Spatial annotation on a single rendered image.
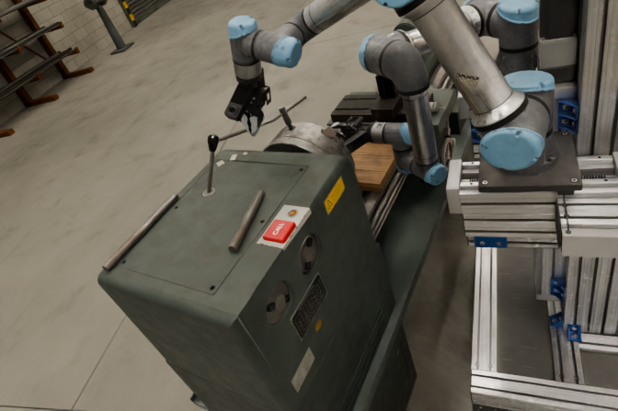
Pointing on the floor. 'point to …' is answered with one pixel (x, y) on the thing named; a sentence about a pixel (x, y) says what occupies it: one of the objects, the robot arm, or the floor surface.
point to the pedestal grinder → (107, 20)
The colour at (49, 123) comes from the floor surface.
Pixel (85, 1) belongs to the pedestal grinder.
